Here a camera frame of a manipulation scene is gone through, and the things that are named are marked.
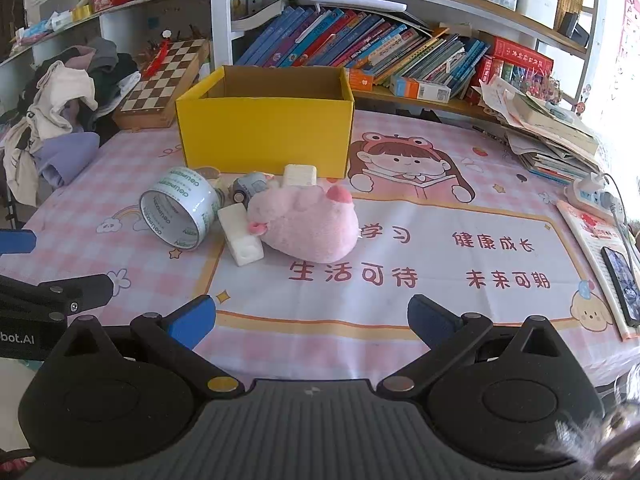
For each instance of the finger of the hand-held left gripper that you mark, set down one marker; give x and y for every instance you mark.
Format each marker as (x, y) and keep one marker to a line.
(85, 290)
(17, 242)

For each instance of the wall poster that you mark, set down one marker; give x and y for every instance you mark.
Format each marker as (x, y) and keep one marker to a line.
(632, 30)

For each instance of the white power strip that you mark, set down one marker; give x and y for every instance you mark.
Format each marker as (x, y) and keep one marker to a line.
(590, 195)

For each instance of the grey garment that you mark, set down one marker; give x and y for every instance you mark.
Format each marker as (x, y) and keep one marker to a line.
(102, 50)

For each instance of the white lamp bar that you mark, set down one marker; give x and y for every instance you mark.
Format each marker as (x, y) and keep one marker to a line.
(350, 1)

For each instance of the white pen holder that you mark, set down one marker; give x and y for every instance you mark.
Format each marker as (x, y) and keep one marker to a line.
(536, 5)

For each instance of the pile of clothes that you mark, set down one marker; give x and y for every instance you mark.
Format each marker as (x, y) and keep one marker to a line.
(60, 95)

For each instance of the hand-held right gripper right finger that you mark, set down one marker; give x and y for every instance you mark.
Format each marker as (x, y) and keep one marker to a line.
(427, 317)

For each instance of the red box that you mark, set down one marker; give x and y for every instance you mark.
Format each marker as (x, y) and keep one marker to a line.
(522, 57)

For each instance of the yellow cardboard box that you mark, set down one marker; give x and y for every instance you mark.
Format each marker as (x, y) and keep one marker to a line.
(260, 130)

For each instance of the blue-grey toy car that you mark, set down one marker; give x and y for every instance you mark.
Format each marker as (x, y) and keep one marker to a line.
(250, 186)

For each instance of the purple garment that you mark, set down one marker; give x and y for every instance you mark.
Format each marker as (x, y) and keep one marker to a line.
(70, 157)

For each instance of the black device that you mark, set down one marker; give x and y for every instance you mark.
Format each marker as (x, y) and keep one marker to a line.
(574, 27)

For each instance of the stack of books and papers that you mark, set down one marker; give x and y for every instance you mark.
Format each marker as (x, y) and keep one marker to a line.
(550, 130)

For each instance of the row of colourful books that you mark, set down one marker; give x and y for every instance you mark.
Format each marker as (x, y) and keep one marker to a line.
(350, 40)

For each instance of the desktop with pink printed cover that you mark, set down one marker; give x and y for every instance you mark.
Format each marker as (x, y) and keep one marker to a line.
(150, 265)

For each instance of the white power adapter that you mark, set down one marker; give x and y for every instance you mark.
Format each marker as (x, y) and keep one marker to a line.
(300, 176)

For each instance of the long white block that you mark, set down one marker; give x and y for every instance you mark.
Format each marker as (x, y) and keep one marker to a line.
(240, 240)

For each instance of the black garment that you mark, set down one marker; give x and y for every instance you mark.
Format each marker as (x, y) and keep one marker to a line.
(117, 80)

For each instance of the clear packing tape roll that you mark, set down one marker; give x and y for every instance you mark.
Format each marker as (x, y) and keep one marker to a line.
(190, 185)

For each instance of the red plastic toy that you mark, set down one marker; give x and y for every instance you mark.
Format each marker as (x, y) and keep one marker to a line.
(157, 57)

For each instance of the pink plush toy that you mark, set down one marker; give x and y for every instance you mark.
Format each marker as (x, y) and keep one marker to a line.
(310, 230)

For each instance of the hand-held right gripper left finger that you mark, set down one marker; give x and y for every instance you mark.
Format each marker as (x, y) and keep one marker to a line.
(192, 317)

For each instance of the small orange box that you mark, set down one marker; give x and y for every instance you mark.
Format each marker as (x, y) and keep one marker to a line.
(361, 80)

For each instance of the wooden chessboard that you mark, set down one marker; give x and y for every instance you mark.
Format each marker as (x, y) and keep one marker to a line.
(160, 80)

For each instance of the red and white booklet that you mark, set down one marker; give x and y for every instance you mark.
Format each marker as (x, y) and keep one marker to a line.
(590, 240)

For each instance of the black smartphone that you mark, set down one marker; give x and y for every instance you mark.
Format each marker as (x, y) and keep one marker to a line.
(622, 280)

